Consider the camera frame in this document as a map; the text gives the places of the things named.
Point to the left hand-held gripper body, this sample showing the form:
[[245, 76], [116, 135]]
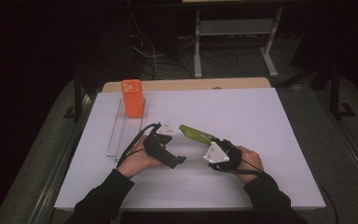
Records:
[[155, 146]]

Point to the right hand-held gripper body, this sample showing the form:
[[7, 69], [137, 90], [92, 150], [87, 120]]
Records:
[[217, 154]]

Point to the green clown phone case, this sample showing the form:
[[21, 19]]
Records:
[[193, 133]]

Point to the orange phone case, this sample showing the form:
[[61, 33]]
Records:
[[132, 99]]

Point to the person's left hand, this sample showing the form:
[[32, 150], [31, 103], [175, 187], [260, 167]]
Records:
[[136, 161]]

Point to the person's right hand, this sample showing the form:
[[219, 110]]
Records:
[[252, 165]]

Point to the black metal stand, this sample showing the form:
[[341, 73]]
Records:
[[78, 93], [334, 93]]

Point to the white metal desk frame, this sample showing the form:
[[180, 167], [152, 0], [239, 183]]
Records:
[[198, 46]]

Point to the aluminium rail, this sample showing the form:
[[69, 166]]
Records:
[[354, 155], [59, 174]]

